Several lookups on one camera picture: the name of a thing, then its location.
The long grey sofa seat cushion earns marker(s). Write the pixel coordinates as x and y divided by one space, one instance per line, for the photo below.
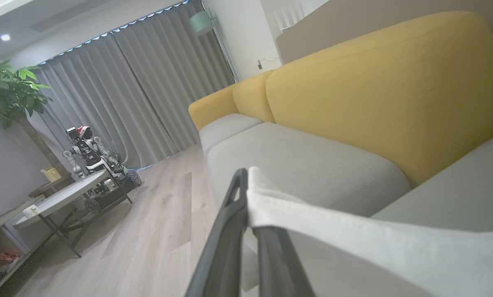
304 169

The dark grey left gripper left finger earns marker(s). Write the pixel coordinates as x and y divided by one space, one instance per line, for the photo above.
226 247

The round ceiling spotlight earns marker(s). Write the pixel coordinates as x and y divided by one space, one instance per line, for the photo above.
5 37

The mint green floor lamp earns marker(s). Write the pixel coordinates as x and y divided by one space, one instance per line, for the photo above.
201 22

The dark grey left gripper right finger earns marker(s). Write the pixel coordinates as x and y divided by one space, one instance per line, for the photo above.
277 268

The grey coffee table black legs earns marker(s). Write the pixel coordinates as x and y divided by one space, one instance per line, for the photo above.
65 196

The white slatted rack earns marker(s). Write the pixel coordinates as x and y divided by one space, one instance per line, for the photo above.
289 16

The grey pleated curtain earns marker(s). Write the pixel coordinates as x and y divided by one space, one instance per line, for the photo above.
139 90

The small yellow sofa backrest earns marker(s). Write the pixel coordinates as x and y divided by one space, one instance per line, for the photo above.
250 97

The yellow sofa armrest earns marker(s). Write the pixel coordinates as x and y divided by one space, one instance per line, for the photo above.
211 107

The yellow and grey sofa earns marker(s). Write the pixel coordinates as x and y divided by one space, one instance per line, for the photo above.
386 95

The green indoor tree plant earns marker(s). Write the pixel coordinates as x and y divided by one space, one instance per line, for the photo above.
11 90

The yellow watering can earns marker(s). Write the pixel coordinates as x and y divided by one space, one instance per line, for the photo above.
51 175

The beige wooden ledge panel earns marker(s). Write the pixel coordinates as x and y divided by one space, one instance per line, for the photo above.
353 20

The small white cup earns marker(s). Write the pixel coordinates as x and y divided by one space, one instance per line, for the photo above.
30 211

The dark wooden side table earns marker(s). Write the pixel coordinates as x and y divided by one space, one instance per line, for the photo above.
48 187

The red and white striped shirt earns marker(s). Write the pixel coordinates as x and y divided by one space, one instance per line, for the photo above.
374 255

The short grey sofa seat cushion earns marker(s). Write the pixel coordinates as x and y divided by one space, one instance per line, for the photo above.
221 130

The white and black wheeled robot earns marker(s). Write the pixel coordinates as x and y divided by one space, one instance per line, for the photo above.
98 165

